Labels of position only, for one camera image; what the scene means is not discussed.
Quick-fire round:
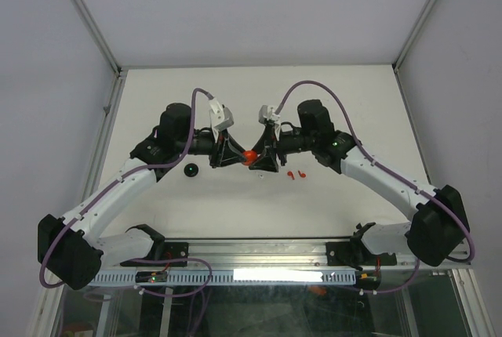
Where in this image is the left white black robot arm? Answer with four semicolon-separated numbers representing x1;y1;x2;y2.
38;99;234;290

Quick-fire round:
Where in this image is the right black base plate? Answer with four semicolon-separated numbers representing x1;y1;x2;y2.
326;241;397;270

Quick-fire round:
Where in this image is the black earbud charging case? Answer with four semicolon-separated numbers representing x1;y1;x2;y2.
184;163;199;178

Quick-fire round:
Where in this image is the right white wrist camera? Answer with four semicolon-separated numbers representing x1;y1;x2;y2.
258;105;282;140

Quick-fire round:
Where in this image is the right aluminium frame post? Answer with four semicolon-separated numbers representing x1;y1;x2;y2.
393;0;462;75

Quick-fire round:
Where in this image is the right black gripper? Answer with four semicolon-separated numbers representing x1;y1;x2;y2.
248;125;317;173

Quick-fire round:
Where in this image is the grey slotted cable duct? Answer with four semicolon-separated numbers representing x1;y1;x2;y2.
89;268;356;287

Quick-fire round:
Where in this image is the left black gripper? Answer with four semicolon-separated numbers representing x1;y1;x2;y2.
176;128;248;169

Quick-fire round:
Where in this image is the aluminium mounting rail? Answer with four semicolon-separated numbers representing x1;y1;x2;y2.
97;237;471;275

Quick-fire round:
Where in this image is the left aluminium frame post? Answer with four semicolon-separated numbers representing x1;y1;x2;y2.
49;0;126;79

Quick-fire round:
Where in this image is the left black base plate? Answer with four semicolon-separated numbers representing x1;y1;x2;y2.
159;241;189;269

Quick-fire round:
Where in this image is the red earbud charging case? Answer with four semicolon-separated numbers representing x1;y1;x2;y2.
242;150;258;166

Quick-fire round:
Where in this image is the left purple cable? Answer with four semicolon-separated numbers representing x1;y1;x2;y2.
41;88;216;289

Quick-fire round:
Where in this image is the aluminium frame post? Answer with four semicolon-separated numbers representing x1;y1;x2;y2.
393;0;462;75
49;0;126;79

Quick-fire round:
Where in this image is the purple cable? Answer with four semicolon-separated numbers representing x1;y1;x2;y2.
274;81;478;263
41;88;216;289

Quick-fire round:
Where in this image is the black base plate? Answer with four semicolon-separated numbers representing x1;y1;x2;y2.
159;241;189;269
326;241;397;270

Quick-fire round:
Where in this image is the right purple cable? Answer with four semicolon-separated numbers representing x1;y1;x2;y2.
274;81;478;263

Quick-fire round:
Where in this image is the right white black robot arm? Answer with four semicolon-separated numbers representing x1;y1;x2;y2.
249;100;470;266

